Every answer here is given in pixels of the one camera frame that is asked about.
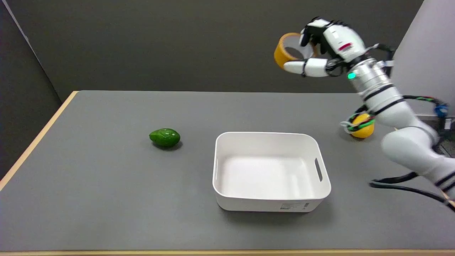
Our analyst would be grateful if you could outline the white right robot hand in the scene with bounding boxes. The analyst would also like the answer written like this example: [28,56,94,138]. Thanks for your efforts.
[283,17,367,78]

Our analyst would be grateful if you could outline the yellow tape roll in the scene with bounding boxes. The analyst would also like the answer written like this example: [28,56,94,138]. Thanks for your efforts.
[274,33,318,69]

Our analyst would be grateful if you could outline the white plastic box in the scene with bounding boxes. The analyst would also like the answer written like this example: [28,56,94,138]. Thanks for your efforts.
[213,132,332,213]

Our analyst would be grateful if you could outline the yellow lemon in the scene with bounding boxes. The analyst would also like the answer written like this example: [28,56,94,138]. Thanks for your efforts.
[350,113,375,138]

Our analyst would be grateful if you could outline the green avocado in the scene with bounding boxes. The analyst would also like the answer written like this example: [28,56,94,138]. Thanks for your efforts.
[149,128,181,148]

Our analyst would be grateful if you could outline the multicolour braided robot cable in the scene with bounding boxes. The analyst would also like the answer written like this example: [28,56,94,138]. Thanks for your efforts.
[340,95,449,133]

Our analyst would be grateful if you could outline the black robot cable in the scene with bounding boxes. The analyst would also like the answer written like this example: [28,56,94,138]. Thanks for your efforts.
[369,172,455,213]

